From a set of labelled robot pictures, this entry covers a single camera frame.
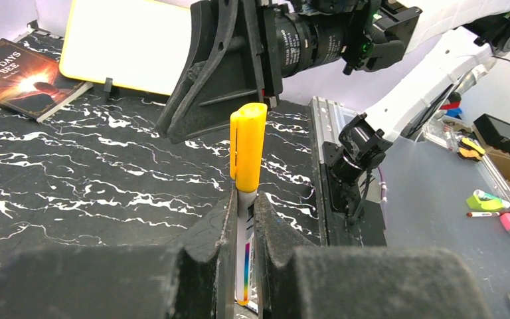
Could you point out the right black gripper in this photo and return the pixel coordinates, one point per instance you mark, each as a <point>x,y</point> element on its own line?
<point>223,70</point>

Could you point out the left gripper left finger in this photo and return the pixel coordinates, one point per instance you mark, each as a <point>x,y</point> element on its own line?
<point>191,276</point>

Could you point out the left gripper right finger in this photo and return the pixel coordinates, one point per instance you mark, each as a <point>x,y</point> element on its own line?
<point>297,279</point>

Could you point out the yellow pen cap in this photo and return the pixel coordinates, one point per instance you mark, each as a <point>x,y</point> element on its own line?
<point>247,131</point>

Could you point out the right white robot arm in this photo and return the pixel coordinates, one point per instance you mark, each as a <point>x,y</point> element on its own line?
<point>471,33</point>

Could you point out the dark book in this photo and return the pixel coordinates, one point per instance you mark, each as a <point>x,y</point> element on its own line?
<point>31,83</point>

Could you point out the whiteboard with wooden frame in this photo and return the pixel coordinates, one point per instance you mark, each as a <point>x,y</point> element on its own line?
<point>140,45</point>

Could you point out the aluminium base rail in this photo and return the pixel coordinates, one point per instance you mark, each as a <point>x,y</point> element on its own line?
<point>330,145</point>

